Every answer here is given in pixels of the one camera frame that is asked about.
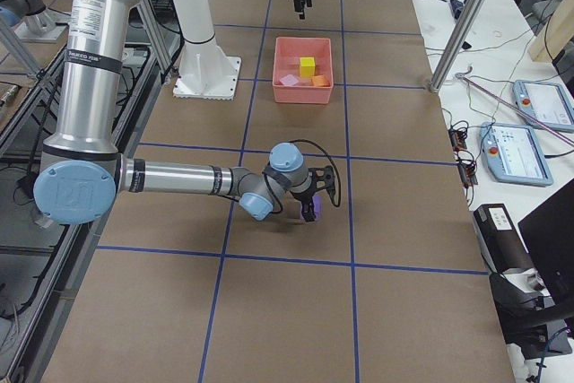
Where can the pink plastic bin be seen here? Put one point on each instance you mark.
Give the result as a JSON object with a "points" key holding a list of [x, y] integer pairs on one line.
{"points": [[287, 52]]}

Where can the far teach pendant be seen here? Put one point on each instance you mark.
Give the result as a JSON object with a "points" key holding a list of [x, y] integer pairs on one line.
{"points": [[549, 103]]}

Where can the near teach pendant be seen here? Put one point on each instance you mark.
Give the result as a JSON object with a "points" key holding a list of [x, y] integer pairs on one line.
{"points": [[513, 155]]}

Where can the black monitor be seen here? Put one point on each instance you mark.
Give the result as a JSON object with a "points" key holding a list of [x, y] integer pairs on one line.
{"points": [[548, 234]]}

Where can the metal rod with hook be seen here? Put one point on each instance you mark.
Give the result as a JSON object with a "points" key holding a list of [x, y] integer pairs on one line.
{"points": [[468, 79]]}

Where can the pink foam block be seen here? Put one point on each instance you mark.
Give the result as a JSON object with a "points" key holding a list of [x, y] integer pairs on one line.
{"points": [[289, 80]]}

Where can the teach pendant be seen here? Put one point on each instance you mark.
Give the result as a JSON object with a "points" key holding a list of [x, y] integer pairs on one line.
{"points": [[513, 155], [549, 103]]}

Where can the black box with label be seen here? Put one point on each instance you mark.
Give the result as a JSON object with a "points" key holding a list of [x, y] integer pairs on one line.
{"points": [[501, 246]]}

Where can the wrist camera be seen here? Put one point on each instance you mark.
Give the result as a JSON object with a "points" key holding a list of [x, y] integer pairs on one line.
{"points": [[323, 179]]}

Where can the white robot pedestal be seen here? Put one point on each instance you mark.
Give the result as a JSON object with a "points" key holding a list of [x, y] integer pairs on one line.
{"points": [[204, 71]]}

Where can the aluminium frame post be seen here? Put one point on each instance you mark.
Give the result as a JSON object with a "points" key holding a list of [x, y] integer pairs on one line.
{"points": [[455, 42]]}

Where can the purple foam block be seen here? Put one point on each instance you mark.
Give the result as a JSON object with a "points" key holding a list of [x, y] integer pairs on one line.
{"points": [[318, 207]]}

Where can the orange foam block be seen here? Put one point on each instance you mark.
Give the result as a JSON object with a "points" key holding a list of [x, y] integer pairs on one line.
{"points": [[320, 81]]}

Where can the yellow foam block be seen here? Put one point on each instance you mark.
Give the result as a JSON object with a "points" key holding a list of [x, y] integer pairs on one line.
{"points": [[307, 67]]}

